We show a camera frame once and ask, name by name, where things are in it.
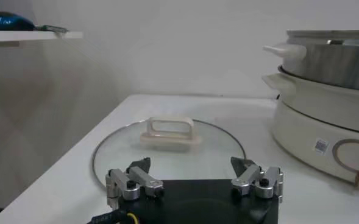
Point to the stainless steel steamer basket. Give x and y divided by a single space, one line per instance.
328 64

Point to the white side table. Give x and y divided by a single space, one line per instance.
20 36

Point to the blue computer mouse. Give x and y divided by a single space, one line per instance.
5 22

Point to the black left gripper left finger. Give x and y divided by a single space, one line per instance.
136 179

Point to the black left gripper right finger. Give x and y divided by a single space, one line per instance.
252 178

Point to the cream electric cooker base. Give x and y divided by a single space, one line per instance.
313 121

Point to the round glass pot lid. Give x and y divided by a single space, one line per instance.
170 137

